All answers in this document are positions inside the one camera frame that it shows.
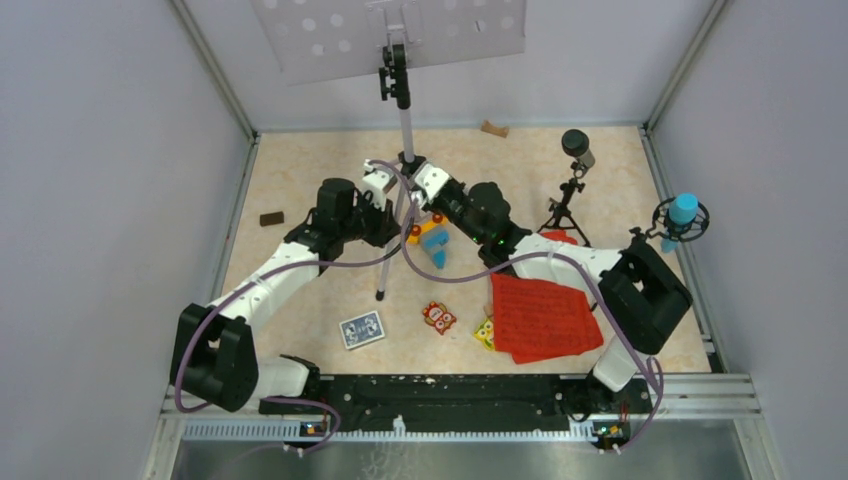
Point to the wooden wedge block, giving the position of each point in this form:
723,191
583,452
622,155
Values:
490,128

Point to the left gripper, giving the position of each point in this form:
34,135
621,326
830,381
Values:
387,226

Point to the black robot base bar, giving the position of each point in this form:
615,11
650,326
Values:
461,403

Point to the dark brown block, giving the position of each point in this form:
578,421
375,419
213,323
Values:
271,219

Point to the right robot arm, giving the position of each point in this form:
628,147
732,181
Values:
642,298

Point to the black microphone tripod stand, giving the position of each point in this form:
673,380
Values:
575,144

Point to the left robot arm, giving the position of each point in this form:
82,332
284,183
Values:
214,356

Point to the blue microphone with tripod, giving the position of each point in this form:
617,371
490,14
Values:
675,221

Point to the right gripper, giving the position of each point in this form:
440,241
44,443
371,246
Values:
431,206

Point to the yellow owl toy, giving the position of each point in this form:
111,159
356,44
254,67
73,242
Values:
484,333

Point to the blue playing card deck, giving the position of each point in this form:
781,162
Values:
362,330

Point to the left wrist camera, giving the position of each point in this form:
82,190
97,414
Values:
377,182

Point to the white music stand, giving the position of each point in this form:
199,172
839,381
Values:
326,40

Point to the toy brick car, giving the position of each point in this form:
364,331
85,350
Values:
432,237

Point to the red sheet music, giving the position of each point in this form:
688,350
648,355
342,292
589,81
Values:
536,320

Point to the red owl toy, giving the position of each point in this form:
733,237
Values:
437,316

